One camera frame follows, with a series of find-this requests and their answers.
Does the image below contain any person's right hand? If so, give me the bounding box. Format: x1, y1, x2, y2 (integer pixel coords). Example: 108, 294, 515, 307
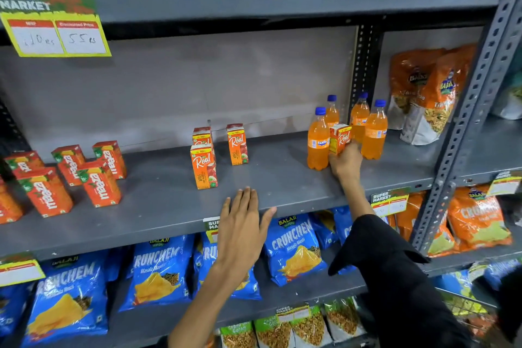
328, 141, 364, 188

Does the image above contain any person's left hand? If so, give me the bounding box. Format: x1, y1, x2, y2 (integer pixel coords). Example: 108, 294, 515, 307
215, 187, 277, 279

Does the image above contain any small orange juice carton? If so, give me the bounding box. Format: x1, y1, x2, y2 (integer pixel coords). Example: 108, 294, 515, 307
329, 123, 352, 156
190, 145, 219, 190
226, 123, 249, 166
192, 127, 214, 148

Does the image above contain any person's right forearm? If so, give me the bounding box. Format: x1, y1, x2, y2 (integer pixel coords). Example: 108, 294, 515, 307
328, 178, 474, 348

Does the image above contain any person's left forearm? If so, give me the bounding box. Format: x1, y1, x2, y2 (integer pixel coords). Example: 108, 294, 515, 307
168, 264, 246, 348

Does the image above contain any small shelf price label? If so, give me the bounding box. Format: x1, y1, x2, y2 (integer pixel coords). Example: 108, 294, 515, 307
203, 217, 221, 244
468, 262, 488, 282
487, 171, 522, 197
0, 253, 46, 287
371, 188, 410, 218
276, 304, 312, 323

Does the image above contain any orange soda bottle blue cap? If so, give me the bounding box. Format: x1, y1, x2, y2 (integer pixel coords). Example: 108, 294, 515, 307
325, 94, 340, 128
349, 92, 370, 144
361, 99, 388, 160
307, 107, 331, 171

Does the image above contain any row of blue snack packets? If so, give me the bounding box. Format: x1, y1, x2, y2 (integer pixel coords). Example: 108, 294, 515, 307
0, 206, 356, 348

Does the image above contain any orange and white snack packet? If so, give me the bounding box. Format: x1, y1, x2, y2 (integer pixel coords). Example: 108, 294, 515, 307
400, 44, 477, 146
387, 48, 446, 131

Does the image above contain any green and white snack packet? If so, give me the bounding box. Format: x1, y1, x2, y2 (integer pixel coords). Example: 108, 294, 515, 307
220, 322, 258, 348
325, 297, 365, 343
290, 306, 332, 348
254, 316, 295, 348

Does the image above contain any group of red drink cartons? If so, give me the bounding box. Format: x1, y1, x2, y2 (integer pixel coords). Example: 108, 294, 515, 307
0, 140, 128, 225

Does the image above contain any grey metal shelf rack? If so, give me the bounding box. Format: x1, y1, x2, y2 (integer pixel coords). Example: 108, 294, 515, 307
0, 0, 522, 348
412, 0, 522, 303

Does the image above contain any blue chips packet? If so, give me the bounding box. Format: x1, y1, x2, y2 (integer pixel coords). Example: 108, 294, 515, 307
431, 270, 474, 296
483, 260, 521, 292

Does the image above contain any large yellow green price tag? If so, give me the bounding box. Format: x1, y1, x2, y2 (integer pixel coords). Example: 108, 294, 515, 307
0, 0, 112, 58

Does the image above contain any metal wire basket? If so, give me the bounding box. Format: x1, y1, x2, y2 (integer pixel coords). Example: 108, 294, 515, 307
436, 288, 501, 341

